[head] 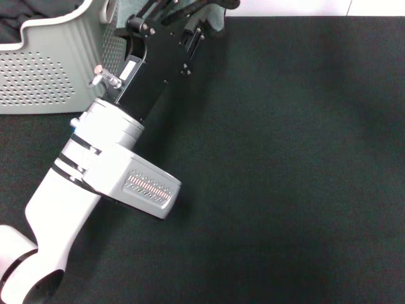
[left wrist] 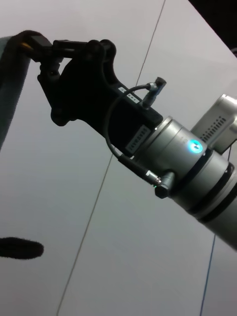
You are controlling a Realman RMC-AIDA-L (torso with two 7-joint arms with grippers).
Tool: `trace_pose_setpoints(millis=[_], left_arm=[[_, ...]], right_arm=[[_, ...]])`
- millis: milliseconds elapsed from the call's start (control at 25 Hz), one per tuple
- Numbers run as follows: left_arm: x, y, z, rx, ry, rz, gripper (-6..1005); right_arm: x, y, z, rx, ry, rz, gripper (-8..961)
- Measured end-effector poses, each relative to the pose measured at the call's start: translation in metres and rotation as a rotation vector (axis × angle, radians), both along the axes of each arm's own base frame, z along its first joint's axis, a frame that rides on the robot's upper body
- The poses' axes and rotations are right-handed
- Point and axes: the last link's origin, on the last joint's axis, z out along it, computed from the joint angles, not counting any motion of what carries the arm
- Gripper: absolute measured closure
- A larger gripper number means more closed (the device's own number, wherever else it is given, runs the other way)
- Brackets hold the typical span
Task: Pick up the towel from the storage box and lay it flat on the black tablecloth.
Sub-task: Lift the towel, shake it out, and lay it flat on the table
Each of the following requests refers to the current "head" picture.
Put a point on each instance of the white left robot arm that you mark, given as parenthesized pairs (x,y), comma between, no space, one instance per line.
(63,196)

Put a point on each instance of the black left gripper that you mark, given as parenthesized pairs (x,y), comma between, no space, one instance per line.
(155,69)

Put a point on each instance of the dark cloth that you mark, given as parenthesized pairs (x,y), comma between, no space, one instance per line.
(38,12)

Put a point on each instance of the yellow and grey towel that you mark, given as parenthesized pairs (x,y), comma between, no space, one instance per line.
(215,19)

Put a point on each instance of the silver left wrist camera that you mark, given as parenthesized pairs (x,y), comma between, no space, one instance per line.
(142,183)

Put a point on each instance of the grey perforated storage box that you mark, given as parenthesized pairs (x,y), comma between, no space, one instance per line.
(47,79)

